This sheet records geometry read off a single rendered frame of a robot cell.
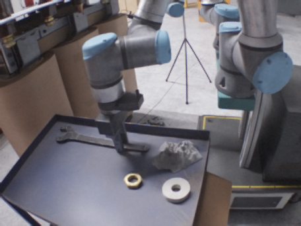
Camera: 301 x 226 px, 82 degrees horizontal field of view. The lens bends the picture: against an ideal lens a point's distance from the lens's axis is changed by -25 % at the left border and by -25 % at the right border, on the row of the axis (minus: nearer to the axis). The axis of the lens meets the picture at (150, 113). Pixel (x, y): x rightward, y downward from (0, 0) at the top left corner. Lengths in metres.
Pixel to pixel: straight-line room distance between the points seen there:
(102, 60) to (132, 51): 0.07
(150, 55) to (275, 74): 0.36
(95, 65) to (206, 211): 0.50
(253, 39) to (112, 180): 0.56
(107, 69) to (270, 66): 0.43
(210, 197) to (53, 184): 0.49
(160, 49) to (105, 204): 0.42
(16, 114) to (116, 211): 0.72
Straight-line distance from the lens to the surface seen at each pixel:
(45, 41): 1.28
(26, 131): 1.15
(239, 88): 0.84
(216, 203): 0.68
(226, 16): 1.23
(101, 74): 0.54
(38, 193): 0.72
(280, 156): 1.21
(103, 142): 0.75
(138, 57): 0.52
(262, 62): 0.61
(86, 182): 0.67
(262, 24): 0.61
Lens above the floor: 1.37
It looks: 36 degrees down
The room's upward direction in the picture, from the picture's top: 8 degrees counter-clockwise
